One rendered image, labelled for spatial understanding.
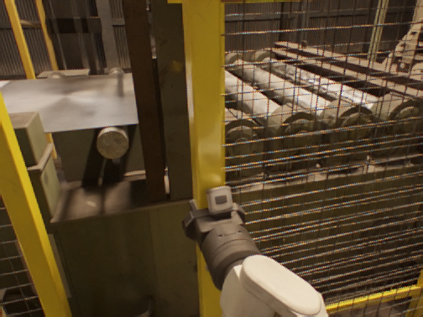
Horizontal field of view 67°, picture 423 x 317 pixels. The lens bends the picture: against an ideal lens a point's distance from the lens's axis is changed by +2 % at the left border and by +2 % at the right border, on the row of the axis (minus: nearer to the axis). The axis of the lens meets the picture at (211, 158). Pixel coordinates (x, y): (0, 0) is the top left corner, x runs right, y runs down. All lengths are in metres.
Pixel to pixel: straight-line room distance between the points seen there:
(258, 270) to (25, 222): 0.61
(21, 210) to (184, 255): 1.17
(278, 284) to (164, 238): 1.38
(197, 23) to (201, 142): 0.19
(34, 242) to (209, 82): 0.62
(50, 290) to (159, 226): 0.82
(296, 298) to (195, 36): 0.39
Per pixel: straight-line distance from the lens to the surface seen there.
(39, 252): 0.95
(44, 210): 1.69
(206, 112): 0.55
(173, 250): 1.86
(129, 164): 3.84
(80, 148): 3.78
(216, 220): 0.59
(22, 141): 1.56
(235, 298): 0.48
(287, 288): 0.45
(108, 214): 1.65
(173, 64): 1.40
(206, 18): 0.52
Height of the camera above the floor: 1.81
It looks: 26 degrees down
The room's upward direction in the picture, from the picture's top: 2 degrees counter-clockwise
